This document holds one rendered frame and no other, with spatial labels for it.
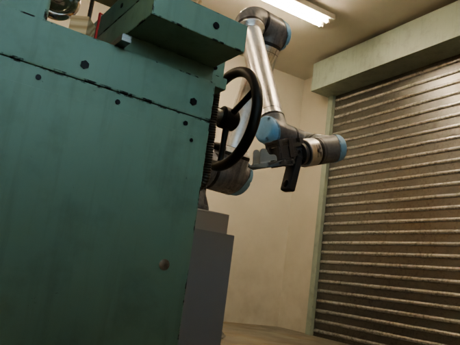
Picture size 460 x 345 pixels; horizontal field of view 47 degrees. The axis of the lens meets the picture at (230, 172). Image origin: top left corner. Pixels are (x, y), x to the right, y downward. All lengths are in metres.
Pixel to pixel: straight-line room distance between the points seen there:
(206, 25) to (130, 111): 0.22
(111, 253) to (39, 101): 0.30
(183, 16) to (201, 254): 1.03
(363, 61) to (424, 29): 0.65
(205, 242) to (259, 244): 3.57
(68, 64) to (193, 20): 0.25
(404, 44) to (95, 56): 3.80
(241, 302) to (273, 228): 0.82
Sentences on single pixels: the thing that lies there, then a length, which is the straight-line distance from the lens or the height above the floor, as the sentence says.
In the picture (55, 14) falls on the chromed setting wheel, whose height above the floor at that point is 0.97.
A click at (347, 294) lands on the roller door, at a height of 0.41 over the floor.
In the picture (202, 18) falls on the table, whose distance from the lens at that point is 1.06.
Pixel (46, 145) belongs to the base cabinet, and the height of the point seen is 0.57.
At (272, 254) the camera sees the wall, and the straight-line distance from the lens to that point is 5.51.
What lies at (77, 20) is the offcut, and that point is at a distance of 1.09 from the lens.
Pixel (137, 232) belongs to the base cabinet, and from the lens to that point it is 1.02.
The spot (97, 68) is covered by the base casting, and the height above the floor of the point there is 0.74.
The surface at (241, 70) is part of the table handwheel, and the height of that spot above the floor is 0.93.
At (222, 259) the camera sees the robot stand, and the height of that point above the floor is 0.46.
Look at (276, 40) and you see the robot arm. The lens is 2.14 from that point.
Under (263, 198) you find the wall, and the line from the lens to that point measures 5.47.
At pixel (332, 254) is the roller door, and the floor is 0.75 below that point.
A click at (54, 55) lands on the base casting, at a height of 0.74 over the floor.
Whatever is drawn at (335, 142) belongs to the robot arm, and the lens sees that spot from 1.72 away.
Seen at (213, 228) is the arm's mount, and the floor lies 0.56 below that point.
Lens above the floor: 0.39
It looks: 12 degrees up
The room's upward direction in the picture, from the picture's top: 8 degrees clockwise
